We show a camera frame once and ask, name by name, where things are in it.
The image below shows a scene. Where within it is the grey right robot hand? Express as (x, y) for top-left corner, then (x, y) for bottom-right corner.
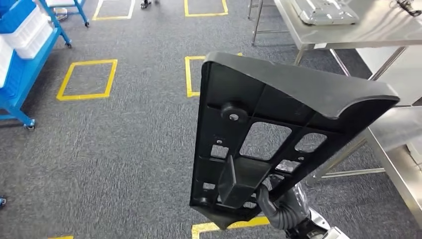
(255, 181), (312, 232)

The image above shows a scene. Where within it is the black plastic mounting plate part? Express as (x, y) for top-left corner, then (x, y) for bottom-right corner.
(189, 51), (401, 231)

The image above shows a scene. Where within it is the stainless steel workbench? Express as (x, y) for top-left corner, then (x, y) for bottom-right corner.
(305, 105), (422, 228)
(247, 0), (422, 82)

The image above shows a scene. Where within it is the silver metal tray part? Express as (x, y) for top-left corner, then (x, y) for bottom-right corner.
(289, 0), (361, 26)

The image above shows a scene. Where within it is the blue shelf rack on casters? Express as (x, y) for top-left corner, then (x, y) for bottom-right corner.
(0, 0), (90, 131)

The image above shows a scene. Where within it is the yellow floor tape square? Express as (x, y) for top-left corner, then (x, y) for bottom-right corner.
(56, 59), (118, 101)

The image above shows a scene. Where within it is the black tool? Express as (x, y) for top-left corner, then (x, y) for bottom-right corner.
(393, 0), (422, 18)

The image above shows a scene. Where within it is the white plastic bin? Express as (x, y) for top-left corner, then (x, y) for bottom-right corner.
(0, 6), (49, 49)
(0, 35), (14, 89)
(14, 22), (54, 60)

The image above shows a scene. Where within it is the blue plastic bin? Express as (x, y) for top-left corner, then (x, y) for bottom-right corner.
(0, 0), (37, 34)

